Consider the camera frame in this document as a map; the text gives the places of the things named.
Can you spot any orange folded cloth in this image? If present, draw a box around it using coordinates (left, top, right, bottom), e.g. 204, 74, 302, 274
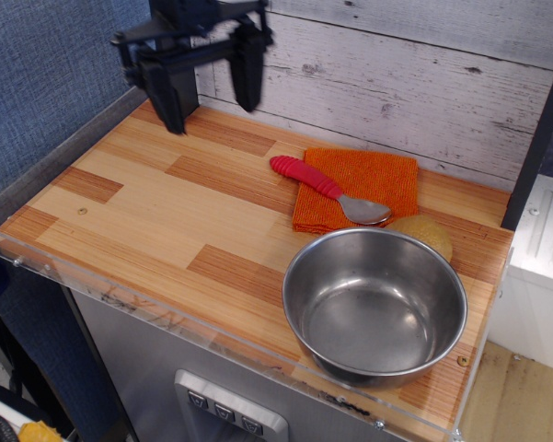
292, 148, 419, 234

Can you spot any dark shelf post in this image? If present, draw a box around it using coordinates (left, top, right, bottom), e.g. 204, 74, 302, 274
501, 84, 553, 231
147, 1, 199, 121

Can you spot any plastic toy chicken drumstick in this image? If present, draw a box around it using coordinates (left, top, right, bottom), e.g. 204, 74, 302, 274
386, 215, 453, 262

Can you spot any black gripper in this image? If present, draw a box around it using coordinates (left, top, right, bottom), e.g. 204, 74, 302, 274
111, 1, 273, 134

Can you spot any dark right shelf post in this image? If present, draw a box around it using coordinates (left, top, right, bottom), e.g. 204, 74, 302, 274
501, 84, 553, 231

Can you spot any white appliance at right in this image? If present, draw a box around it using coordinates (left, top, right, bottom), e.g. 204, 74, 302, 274
488, 175, 553, 368

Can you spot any stainless steel bowl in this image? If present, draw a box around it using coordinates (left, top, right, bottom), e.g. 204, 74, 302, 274
282, 227, 467, 390

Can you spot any dark left shelf post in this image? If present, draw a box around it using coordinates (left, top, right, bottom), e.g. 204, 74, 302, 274
147, 1, 199, 121

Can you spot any silver button control panel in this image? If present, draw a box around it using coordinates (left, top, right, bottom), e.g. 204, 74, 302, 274
174, 369, 289, 441

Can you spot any stainless steel cabinet front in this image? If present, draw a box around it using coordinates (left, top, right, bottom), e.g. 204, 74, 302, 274
72, 291, 394, 441

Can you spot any red handled metal spoon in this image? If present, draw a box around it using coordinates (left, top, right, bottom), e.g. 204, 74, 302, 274
270, 156, 392, 226

